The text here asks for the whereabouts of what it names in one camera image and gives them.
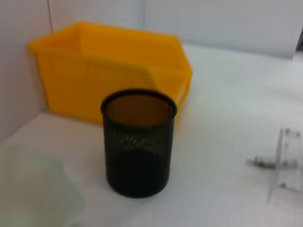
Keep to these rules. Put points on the black mesh pen holder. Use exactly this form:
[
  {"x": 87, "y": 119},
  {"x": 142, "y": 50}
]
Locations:
[{"x": 137, "y": 160}]

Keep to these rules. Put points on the translucent green fruit plate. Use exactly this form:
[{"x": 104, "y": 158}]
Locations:
[{"x": 35, "y": 189}]

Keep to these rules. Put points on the clear plastic ruler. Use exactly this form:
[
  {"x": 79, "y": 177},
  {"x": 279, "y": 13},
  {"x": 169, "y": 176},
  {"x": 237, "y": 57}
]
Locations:
[{"x": 287, "y": 160}]

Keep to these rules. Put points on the yellow plastic bin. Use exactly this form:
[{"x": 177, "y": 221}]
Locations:
[{"x": 82, "y": 78}]

